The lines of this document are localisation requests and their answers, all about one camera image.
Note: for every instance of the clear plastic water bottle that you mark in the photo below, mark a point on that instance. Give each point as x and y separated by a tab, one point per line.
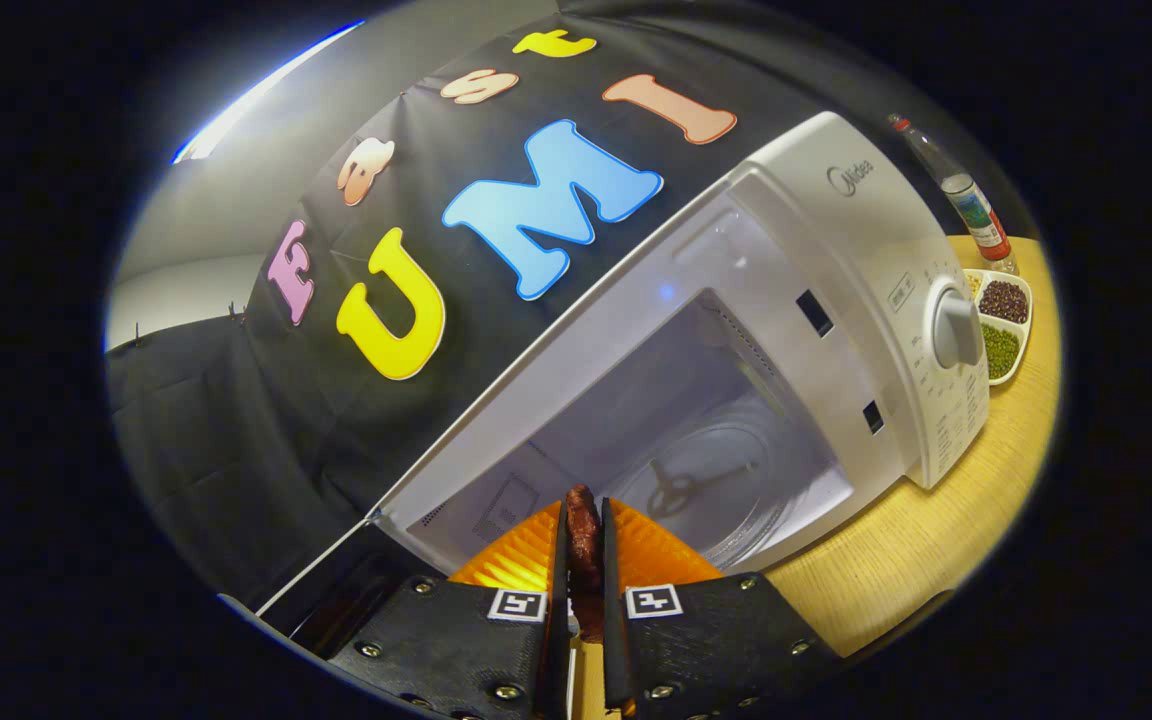
976	210

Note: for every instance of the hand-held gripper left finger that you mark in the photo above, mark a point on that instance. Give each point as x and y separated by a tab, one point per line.
558	600

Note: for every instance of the white divided bean dish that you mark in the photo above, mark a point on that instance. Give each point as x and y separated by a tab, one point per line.
1004	300

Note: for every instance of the reddish brown meat strip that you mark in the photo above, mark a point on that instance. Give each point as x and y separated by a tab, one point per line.
584	540

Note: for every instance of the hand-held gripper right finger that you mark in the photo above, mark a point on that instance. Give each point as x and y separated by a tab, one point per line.
614	600

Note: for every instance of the white toaster oven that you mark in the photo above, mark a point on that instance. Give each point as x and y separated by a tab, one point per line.
816	230

